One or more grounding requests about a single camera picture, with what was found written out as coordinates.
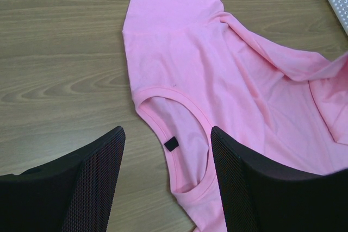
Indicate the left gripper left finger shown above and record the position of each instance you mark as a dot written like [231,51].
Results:
[74,192]

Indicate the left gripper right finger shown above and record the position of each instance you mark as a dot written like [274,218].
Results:
[259,194]

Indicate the pink t shirt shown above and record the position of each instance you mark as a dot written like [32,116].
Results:
[193,66]

